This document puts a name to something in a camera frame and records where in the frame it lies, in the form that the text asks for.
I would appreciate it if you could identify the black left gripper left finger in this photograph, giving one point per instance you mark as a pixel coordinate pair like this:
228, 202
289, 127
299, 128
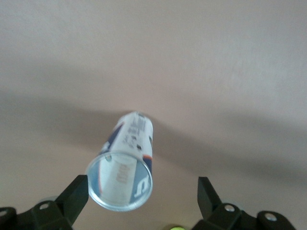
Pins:
72, 201

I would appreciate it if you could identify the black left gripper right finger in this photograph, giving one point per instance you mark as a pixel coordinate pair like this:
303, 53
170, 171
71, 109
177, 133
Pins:
208, 201

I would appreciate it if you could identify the white blue tennis ball can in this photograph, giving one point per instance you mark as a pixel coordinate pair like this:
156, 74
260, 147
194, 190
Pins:
134, 139

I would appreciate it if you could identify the yellow tennis ball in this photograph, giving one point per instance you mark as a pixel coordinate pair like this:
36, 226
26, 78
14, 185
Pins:
177, 228

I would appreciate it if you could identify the brown table mat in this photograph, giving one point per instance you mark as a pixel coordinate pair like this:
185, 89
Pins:
192, 60

